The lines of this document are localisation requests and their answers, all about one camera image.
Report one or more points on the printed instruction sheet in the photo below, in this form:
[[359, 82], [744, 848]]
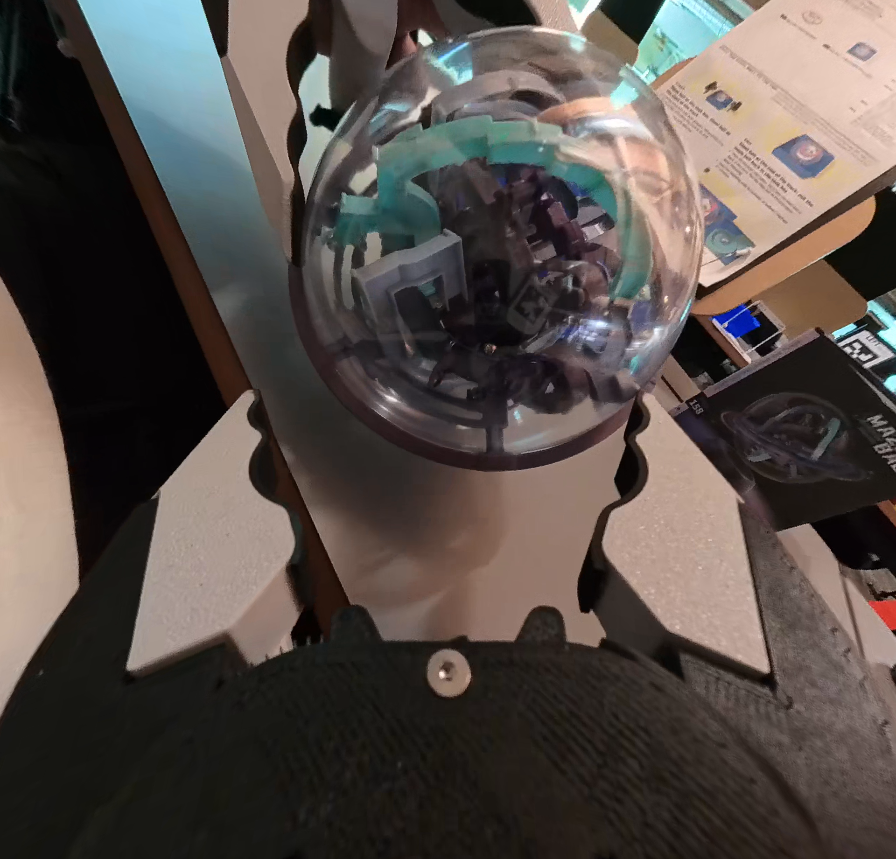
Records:
[[784, 103]]

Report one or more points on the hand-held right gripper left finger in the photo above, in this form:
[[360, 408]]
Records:
[[210, 558]]

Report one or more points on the clear plastic maze ball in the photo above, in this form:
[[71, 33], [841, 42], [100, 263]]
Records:
[[490, 243]]

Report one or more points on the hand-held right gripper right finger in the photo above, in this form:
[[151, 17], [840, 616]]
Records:
[[682, 558]]

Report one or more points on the person's left hand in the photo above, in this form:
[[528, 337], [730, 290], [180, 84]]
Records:
[[416, 5]]

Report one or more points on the person's pale clothing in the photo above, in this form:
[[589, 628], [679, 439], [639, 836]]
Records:
[[28, 488]]

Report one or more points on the red storage bin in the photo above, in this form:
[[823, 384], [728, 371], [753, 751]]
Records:
[[883, 615]]

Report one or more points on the small printed tag marker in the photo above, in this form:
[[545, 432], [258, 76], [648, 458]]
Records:
[[871, 351]]

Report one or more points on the dark maze ball box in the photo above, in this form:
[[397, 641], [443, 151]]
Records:
[[805, 446]]

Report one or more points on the blue card clear stand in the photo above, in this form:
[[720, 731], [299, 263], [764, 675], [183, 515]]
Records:
[[738, 320]]

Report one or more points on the brown cardboard backing board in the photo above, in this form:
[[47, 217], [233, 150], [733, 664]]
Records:
[[791, 285]]

